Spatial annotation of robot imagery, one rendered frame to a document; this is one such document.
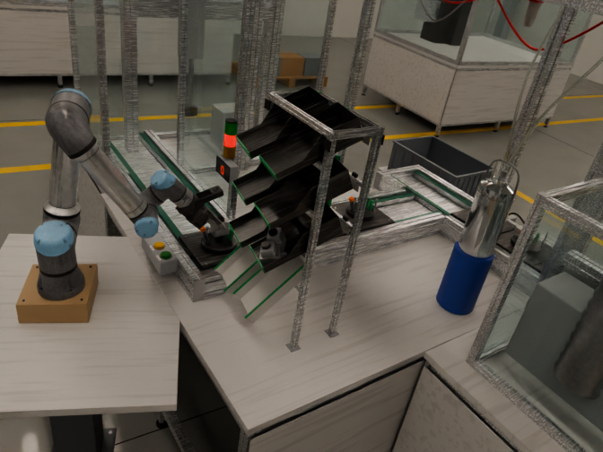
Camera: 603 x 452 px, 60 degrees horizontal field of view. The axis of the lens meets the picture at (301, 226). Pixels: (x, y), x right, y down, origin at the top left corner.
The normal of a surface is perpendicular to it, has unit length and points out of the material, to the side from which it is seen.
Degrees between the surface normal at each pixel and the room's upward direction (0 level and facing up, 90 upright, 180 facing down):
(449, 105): 90
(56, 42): 90
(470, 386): 0
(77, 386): 0
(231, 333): 0
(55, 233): 9
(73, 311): 90
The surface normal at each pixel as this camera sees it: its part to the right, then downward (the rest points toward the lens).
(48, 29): 0.49, 0.51
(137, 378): 0.14, -0.85
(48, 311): 0.17, 0.53
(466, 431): -0.82, 0.18
